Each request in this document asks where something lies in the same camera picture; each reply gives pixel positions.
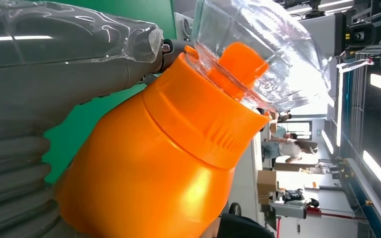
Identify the person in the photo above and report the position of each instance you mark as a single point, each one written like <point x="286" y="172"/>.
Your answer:
<point x="290" y="149"/>
<point x="281" y="132"/>

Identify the orange bottle with clear cap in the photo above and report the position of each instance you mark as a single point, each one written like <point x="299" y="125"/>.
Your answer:
<point x="151" y="164"/>

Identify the brown cardboard box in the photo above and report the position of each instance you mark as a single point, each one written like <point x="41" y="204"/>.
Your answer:
<point x="266" y="185"/>

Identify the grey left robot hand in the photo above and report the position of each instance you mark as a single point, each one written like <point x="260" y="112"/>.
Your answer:
<point x="46" y="75"/>

